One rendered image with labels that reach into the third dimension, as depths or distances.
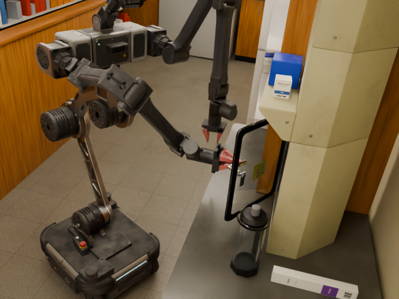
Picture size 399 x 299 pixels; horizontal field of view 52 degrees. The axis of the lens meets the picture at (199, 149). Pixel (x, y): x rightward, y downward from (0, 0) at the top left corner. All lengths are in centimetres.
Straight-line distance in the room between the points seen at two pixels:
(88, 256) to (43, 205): 91
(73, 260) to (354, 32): 192
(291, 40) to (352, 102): 40
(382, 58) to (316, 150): 32
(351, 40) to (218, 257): 85
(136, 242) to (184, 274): 115
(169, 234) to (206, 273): 154
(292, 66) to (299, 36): 19
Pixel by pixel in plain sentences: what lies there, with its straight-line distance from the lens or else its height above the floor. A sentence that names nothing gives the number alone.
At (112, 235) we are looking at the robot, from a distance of 260.
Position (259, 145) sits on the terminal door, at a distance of 151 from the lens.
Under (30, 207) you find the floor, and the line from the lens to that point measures 332.
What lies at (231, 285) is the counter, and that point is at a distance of 145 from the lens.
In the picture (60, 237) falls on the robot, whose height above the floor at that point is 24.
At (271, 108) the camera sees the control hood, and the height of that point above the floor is 151.
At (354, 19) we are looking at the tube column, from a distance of 119.
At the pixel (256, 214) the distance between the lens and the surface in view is 134.
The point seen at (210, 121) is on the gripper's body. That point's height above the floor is 121.
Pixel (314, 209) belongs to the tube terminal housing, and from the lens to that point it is 147.
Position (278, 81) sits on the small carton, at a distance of 133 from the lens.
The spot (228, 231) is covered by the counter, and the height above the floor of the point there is 94.
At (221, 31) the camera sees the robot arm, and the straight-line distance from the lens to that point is 170.
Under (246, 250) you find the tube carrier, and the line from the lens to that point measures 140.
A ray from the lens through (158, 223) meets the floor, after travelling 307.
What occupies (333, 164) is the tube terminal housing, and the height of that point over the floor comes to 134.
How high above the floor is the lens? 202
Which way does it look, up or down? 31 degrees down
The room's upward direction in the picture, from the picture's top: 5 degrees clockwise
